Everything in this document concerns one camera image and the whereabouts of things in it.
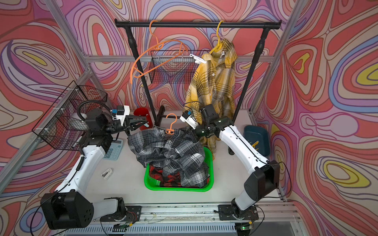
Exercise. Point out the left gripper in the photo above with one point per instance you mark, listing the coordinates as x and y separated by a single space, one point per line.
129 124

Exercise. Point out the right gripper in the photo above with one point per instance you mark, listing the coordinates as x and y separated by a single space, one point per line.
191 131

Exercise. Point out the orange hanger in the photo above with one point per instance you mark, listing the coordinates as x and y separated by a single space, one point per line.
174 118
136 73

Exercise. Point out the grey plaid shirt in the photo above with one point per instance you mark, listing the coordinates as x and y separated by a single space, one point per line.
172 153

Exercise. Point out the red black plaid shirt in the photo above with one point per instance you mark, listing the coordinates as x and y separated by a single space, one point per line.
197 180

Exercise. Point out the yellow clothespin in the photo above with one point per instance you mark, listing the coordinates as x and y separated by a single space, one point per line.
254 145

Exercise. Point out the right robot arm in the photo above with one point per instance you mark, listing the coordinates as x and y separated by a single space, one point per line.
263 173

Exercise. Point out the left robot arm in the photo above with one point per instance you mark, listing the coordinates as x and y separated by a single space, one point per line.
67 207

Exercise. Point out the yellow hanger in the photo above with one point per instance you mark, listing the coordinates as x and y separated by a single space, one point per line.
218 37

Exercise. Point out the grey calculator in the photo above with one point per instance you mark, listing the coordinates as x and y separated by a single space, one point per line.
114 150

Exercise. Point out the yellow plaid shirt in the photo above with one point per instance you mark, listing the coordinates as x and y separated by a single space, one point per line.
213 82

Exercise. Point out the dark teal tray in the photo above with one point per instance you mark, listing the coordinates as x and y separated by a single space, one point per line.
256 133

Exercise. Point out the white clip on table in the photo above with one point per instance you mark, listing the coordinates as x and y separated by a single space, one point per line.
107 173

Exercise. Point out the green plastic basket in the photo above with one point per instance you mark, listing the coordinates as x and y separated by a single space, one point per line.
154 185

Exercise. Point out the black clothes rack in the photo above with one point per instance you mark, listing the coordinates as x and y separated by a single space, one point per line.
266 27

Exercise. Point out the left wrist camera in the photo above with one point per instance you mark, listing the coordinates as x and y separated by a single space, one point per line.
120 113

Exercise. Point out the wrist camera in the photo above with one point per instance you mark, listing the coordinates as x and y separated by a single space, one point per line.
120 113
188 118

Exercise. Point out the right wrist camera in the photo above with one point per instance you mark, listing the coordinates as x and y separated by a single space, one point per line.
188 118

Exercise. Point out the small wire basket on rack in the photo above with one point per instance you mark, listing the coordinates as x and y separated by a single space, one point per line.
165 69

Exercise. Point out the black wire basket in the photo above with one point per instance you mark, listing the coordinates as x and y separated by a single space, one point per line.
60 127

